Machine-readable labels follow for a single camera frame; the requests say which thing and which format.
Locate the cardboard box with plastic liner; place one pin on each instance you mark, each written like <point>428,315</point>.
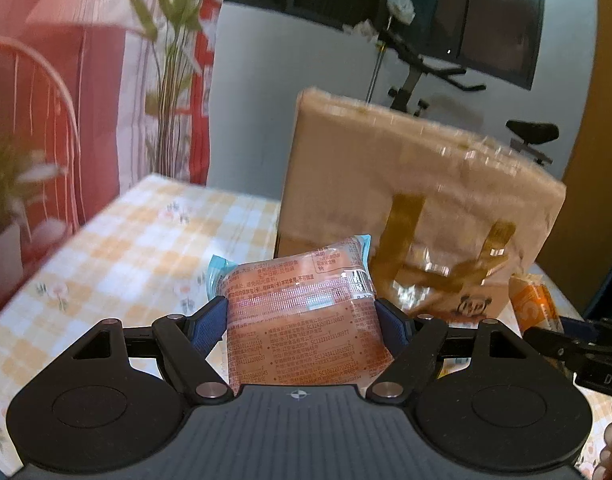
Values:
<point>452,216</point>

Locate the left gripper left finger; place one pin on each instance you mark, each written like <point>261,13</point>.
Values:
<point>184,343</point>

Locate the crumpled white cloth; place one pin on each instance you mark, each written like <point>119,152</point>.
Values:
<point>364,30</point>

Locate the orange snack bar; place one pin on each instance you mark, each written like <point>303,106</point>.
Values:
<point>532,303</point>

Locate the red printed wall curtain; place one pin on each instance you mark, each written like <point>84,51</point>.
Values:
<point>94,96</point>

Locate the pink sausage packet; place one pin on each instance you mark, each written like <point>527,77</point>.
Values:
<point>307,319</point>

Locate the metal pole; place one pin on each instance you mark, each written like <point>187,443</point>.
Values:
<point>381,49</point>

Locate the yellow checkered tablecloth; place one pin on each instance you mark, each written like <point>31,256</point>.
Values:
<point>82,397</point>

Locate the orange wooden door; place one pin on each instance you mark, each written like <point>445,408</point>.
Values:
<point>578,254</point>

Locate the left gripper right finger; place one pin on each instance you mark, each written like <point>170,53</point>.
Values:
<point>415,348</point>

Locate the white plastic bag on pole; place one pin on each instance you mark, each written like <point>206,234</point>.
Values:
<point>401,10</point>

